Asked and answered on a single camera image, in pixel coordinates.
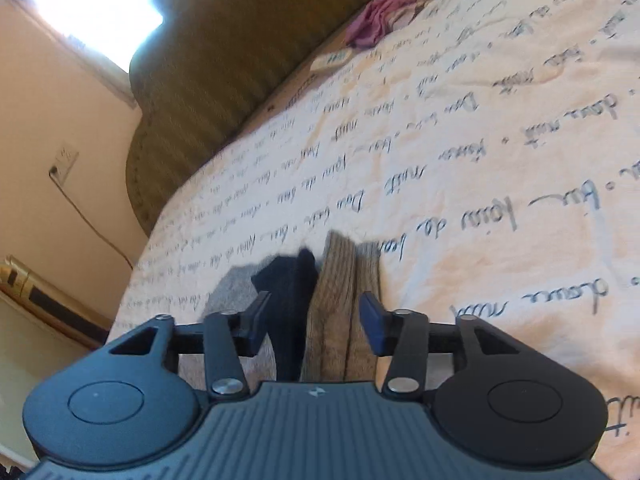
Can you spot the bright window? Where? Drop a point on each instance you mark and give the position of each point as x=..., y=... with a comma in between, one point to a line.
x=85, y=0

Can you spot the white script-printed bedsheet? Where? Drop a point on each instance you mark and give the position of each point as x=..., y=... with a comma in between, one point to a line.
x=450, y=185

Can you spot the grey sweater with navy sleeves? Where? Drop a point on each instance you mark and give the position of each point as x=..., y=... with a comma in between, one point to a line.
x=332, y=310

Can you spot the white wall socket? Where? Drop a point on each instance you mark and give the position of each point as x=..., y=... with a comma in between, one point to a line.
x=65, y=160

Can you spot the white power strip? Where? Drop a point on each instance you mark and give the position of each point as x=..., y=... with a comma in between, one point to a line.
x=331, y=60

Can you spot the gold and black furniture edge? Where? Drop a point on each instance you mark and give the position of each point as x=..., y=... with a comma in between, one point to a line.
x=45, y=295

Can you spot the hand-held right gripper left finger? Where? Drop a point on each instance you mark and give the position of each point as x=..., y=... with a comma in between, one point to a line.
x=260, y=320

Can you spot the olive striped padded headboard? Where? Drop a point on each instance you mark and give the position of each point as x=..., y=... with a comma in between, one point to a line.
x=225, y=85

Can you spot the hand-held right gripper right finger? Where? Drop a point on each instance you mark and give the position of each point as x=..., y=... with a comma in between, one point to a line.
x=372, y=320

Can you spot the pink cloth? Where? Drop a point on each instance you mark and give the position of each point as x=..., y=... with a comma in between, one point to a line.
x=375, y=20

